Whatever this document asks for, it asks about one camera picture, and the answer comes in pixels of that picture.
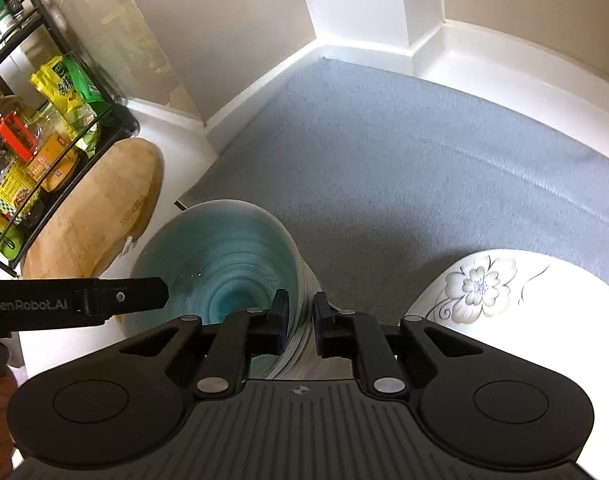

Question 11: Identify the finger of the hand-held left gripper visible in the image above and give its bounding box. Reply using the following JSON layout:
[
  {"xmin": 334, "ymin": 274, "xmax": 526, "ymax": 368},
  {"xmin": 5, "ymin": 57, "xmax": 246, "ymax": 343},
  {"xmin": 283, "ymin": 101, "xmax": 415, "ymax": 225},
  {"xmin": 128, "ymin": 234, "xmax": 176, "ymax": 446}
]
[{"xmin": 83, "ymin": 276, "xmax": 170, "ymax": 325}]

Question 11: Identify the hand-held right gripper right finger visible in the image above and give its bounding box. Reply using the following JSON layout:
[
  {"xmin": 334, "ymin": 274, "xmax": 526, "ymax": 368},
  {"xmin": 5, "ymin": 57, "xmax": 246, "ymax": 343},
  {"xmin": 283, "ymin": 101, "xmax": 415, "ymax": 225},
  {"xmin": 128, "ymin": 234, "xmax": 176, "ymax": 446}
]
[{"xmin": 313, "ymin": 291, "xmax": 496, "ymax": 396}]

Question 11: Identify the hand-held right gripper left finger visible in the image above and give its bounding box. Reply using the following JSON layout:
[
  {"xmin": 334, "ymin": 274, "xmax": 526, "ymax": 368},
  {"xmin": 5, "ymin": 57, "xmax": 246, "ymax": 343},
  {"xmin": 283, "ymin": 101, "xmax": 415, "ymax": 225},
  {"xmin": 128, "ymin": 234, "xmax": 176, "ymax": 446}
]
[{"xmin": 118, "ymin": 288, "xmax": 290, "ymax": 396}]

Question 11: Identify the teal glazed bowl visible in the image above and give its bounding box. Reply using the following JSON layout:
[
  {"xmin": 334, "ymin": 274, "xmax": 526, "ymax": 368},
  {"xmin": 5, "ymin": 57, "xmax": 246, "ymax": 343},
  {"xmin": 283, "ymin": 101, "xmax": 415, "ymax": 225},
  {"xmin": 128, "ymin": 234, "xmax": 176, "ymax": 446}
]
[{"xmin": 129, "ymin": 200, "xmax": 326, "ymax": 382}]

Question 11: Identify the white floral plate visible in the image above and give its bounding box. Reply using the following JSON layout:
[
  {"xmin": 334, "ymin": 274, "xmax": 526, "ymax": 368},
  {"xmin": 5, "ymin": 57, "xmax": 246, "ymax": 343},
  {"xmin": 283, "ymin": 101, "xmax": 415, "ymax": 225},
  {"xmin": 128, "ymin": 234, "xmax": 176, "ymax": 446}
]
[{"xmin": 407, "ymin": 249, "xmax": 609, "ymax": 411}]

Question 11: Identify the round wooden cutting board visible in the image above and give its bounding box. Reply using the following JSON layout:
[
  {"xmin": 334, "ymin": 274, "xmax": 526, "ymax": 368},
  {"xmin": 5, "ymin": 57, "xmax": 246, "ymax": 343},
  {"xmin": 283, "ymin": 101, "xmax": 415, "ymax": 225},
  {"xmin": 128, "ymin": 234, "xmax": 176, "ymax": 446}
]
[{"xmin": 22, "ymin": 137, "xmax": 165, "ymax": 281}]

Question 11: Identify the yellow checkered packet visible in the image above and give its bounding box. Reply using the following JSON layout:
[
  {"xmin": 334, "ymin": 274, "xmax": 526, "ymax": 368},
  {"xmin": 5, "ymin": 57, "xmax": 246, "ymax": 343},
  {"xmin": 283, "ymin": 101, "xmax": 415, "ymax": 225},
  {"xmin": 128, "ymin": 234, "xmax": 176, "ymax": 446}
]
[{"xmin": 0, "ymin": 166, "xmax": 41, "ymax": 228}]

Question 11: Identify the yellow seasoning box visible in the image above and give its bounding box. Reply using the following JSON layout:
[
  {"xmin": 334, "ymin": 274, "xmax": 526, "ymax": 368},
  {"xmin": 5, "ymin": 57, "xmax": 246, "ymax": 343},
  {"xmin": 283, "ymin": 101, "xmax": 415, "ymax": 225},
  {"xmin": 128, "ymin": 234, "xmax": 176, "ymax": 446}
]
[{"xmin": 27, "ymin": 132, "xmax": 81, "ymax": 194}]

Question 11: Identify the grey mat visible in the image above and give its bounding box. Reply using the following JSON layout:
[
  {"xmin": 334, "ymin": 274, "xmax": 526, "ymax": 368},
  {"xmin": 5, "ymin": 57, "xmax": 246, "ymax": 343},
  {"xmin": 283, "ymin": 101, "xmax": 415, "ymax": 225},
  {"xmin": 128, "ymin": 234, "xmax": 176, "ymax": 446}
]
[{"xmin": 177, "ymin": 57, "xmax": 609, "ymax": 382}]

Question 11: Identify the yellow green snack packet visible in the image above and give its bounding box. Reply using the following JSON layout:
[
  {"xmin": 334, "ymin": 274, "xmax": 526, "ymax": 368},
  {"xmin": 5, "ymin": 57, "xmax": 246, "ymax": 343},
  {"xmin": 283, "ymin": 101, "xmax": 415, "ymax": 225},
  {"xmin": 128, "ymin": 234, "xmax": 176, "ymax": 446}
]
[{"xmin": 29, "ymin": 54, "xmax": 116, "ymax": 157}]

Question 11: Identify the green capped bottle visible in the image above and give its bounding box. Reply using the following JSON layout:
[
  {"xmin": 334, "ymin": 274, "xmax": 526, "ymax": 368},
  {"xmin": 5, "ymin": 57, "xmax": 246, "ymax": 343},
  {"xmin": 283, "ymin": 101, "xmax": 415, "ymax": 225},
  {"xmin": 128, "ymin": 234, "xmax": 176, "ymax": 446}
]
[{"xmin": 0, "ymin": 0, "xmax": 26, "ymax": 36}]

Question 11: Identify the oil bottle with red handle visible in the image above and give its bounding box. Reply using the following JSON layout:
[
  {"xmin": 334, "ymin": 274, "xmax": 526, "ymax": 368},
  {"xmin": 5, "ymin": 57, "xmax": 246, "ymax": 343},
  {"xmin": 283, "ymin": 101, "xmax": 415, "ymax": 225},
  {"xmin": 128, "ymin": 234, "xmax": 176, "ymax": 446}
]
[{"xmin": 0, "ymin": 87, "xmax": 41, "ymax": 173}]

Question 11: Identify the black wire spice rack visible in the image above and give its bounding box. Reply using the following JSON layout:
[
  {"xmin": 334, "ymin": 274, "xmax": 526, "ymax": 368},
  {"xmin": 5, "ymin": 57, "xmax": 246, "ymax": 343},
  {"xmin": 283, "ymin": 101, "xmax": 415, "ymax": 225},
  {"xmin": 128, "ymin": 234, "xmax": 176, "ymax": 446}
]
[{"xmin": 0, "ymin": 0, "xmax": 140, "ymax": 279}]

